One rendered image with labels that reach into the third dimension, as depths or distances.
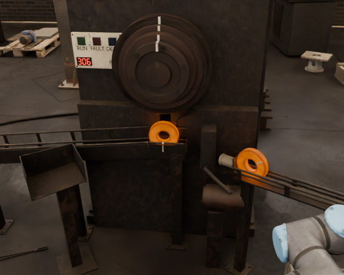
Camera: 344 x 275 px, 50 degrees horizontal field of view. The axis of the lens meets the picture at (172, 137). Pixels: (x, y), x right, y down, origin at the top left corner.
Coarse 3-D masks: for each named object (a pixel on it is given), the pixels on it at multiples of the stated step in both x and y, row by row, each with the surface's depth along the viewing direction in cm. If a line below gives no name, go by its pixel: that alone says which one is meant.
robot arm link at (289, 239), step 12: (276, 228) 95; (288, 228) 93; (300, 228) 93; (312, 228) 92; (324, 228) 92; (276, 240) 94; (288, 240) 91; (300, 240) 90; (312, 240) 89; (324, 240) 92; (276, 252) 97; (288, 252) 91; (300, 252) 88
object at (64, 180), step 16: (32, 160) 185; (48, 160) 189; (64, 160) 194; (80, 160) 180; (32, 176) 189; (48, 176) 187; (64, 176) 186; (80, 176) 185; (32, 192) 177; (48, 192) 176; (64, 192) 187; (64, 208) 191; (64, 224) 195; (64, 256) 218; (80, 256) 210; (64, 272) 208; (80, 272) 207
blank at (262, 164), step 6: (246, 150) 172; (252, 150) 171; (240, 156) 176; (246, 156) 173; (252, 156) 171; (258, 156) 168; (264, 156) 169; (240, 162) 177; (246, 162) 177; (258, 162) 170; (264, 162) 168; (240, 168) 178; (246, 168) 176; (258, 168) 171; (264, 168) 168; (246, 174) 177; (258, 174) 172; (264, 174) 170
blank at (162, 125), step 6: (156, 126) 190; (162, 126) 190; (168, 126) 190; (174, 126) 191; (150, 132) 193; (156, 132) 192; (168, 132) 191; (174, 132) 191; (150, 138) 194; (156, 138) 194; (168, 138) 196; (174, 138) 193; (162, 144) 195
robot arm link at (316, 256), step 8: (312, 248) 87; (320, 248) 87; (296, 256) 88; (304, 256) 86; (312, 256) 85; (320, 256) 85; (328, 256) 85; (296, 264) 87; (304, 264) 85; (312, 264) 84; (320, 264) 83; (328, 264) 83; (336, 264) 84; (296, 272) 83; (304, 272) 82; (312, 272) 82; (320, 272) 81; (328, 272) 81; (336, 272) 81
